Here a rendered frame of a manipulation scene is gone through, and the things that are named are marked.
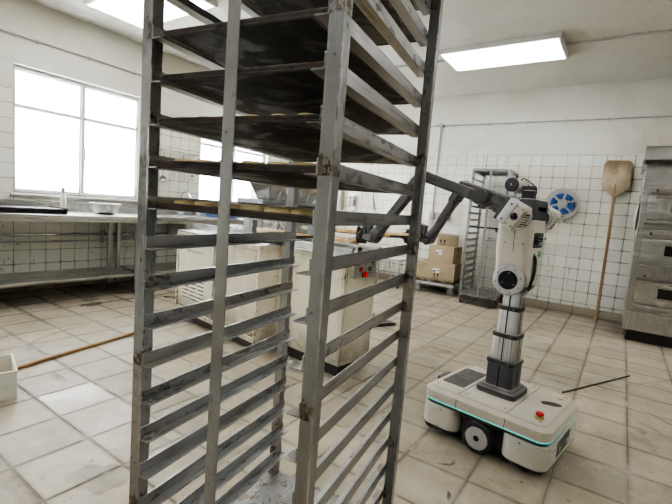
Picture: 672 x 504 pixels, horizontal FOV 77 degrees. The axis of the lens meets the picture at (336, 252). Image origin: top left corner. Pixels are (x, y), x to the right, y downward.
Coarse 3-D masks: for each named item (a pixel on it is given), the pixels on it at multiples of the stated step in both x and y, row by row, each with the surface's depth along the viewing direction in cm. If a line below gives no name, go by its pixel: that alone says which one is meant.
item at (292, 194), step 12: (288, 192) 148; (288, 204) 148; (288, 228) 149; (288, 252) 149; (288, 276) 150; (288, 300) 152; (288, 324) 154; (276, 372) 155; (276, 396) 155; (276, 420) 156; (276, 444) 157; (276, 468) 158
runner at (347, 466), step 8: (384, 416) 137; (376, 424) 132; (384, 424) 131; (376, 432) 124; (368, 440) 118; (360, 448) 113; (352, 456) 114; (360, 456) 114; (344, 464) 110; (352, 464) 109; (336, 472) 106; (344, 472) 104; (336, 480) 100; (328, 488) 96; (336, 488) 100; (320, 496) 97; (328, 496) 96
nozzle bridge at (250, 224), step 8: (240, 200) 326; (248, 200) 319; (256, 200) 312; (264, 200) 309; (272, 200) 314; (312, 208) 357; (248, 224) 320; (256, 224) 319; (248, 232) 320; (312, 232) 370
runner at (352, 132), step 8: (320, 112) 73; (320, 120) 73; (344, 120) 81; (320, 128) 79; (344, 128) 82; (352, 128) 85; (360, 128) 88; (344, 136) 85; (352, 136) 85; (360, 136) 89; (368, 136) 93; (376, 136) 97; (360, 144) 94; (368, 144) 93; (376, 144) 98; (384, 144) 102; (392, 144) 107; (376, 152) 105; (384, 152) 104; (392, 152) 108; (400, 152) 114; (408, 152) 120; (400, 160) 117; (408, 160) 121
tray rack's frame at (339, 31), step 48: (144, 0) 89; (240, 0) 80; (336, 0) 70; (144, 48) 90; (336, 48) 71; (144, 96) 91; (336, 96) 71; (144, 144) 92; (336, 144) 73; (144, 192) 93; (336, 192) 75; (144, 240) 94; (144, 336) 96; (144, 384) 98; (144, 480) 101; (288, 480) 156
